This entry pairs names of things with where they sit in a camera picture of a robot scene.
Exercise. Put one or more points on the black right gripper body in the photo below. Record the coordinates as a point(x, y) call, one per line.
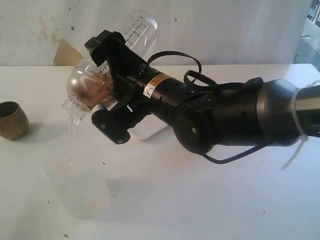
point(124, 67)

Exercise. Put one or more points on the clear domed shaker lid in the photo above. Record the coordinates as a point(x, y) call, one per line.
point(76, 109)

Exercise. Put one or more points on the clear plastic shaker body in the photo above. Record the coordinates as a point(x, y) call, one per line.
point(140, 32)

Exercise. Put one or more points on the translucent plastic measuring cup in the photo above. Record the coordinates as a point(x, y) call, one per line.
point(78, 181)

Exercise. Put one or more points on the brown wooden cup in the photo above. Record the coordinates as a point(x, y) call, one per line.
point(14, 122)

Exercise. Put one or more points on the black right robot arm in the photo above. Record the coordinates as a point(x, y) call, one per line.
point(201, 112)

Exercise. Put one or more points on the white rectangular tray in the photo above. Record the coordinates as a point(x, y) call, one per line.
point(149, 126)

